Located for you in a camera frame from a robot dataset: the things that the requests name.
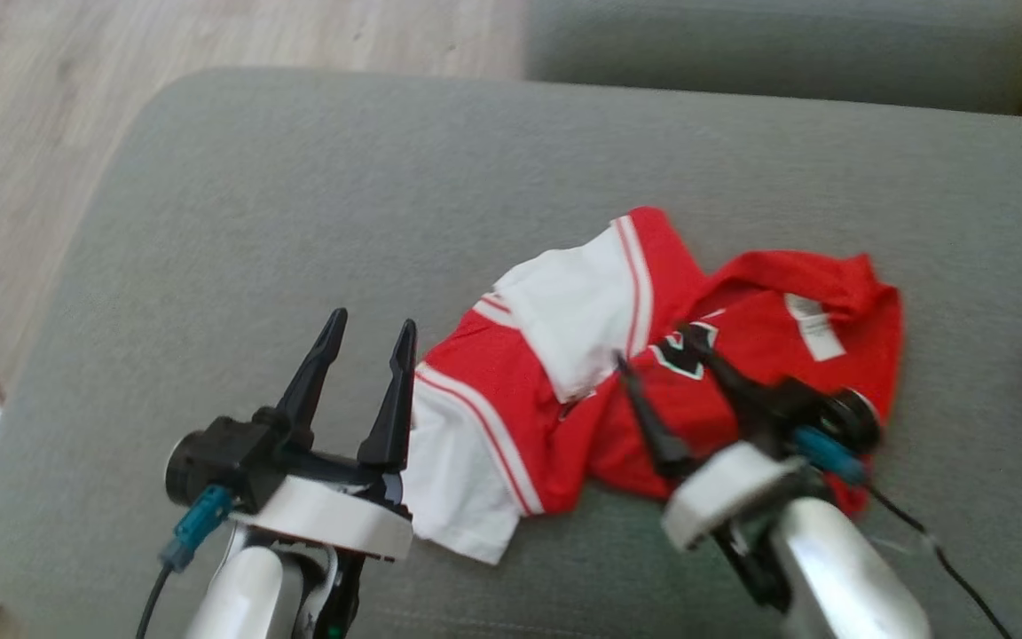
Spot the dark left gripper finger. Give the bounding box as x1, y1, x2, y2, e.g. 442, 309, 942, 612
357, 319, 419, 473
275, 308, 350, 446

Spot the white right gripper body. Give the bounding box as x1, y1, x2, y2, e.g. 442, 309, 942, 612
660, 441, 811, 553

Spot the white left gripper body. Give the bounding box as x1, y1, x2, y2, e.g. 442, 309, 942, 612
232, 410, 415, 563

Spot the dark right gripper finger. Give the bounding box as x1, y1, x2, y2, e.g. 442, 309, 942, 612
614, 351, 699, 481
678, 325, 789, 446

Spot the red and white jersey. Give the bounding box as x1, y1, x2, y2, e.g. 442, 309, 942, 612
400, 206, 907, 566

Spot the large grey sofa seat cushion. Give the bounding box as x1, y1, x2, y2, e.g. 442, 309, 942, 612
0, 69, 1022, 639

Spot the black cable with teal connector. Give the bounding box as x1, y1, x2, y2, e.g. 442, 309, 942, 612
137, 486, 233, 639
790, 426, 1014, 639

